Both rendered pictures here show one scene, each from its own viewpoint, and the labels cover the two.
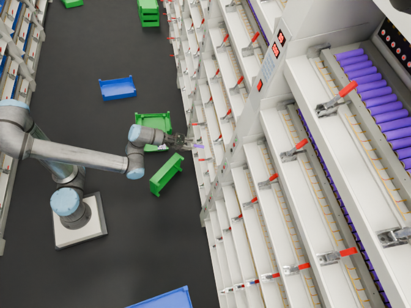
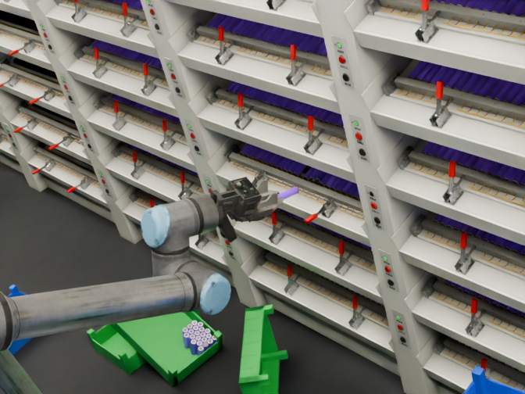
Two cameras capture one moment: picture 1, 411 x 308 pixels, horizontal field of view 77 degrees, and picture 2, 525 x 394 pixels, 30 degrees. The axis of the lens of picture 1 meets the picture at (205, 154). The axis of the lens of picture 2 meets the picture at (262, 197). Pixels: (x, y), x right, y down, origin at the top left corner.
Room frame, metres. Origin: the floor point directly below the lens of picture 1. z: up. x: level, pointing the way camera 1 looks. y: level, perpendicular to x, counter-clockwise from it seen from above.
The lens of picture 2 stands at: (-1.19, 0.44, 1.97)
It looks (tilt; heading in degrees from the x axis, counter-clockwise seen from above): 33 degrees down; 351
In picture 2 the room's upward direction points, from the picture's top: 16 degrees counter-clockwise
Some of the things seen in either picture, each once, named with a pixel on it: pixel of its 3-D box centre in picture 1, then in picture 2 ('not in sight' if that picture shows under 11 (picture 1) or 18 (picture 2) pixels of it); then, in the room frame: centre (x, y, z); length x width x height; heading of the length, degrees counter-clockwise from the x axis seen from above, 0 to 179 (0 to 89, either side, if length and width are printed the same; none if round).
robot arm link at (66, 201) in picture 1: (68, 203); not in sight; (0.41, 0.71, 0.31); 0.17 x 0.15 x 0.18; 22
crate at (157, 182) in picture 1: (167, 175); (265, 367); (0.87, 0.24, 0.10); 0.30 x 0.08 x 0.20; 159
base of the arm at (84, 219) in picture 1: (74, 212); not in sight; (0.39, 0.70, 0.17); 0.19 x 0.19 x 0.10
